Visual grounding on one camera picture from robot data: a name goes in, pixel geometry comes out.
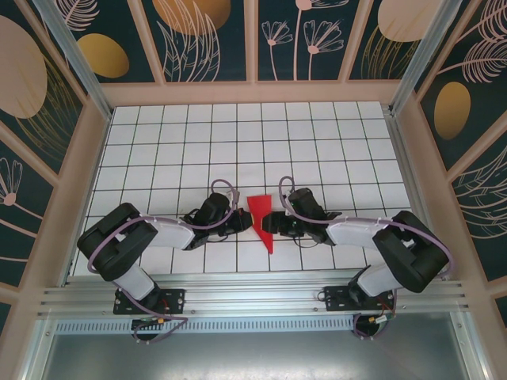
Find aluminium frame beam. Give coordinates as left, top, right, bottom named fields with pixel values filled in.
left=15, top=318, right=59, bottom=380
left=451, top=312, right=494, bottom=380

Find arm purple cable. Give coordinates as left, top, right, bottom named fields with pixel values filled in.
left=278, top=176, right=459, bottom=342
left=86, top=179, right=243, bottom=346

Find slotted grey cable duct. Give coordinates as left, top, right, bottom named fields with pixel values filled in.
left=55, top=318, right=357, bottom=334

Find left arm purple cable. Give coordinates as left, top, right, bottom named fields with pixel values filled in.
left=86, top=179, right=243, bottom=346

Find grey metal sheet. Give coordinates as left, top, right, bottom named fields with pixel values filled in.
left=39, top=331, right=472, bottom=380

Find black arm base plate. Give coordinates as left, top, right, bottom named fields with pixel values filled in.
left=112, top=287, right=187, bottom=316
left=323, top=283, right=396, bottom=313

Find aluminium mounting rail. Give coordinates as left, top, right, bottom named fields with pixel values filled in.
left=37, top=272, right=471, bottom=317

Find red paper sheet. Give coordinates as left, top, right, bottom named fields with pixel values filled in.
left=246, top=193, right=275, bottom=255

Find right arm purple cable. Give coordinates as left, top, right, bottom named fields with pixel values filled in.
left=278, top=176, right=459, bottom=342

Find aluminium side rail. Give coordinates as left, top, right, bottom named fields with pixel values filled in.
left=386, top=112, right=451, bottom=280

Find aluminium corner post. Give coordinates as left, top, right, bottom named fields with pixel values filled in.
left=33, top=0, right=114, bottom=122
left=390, top=0, right=476, bottom=116

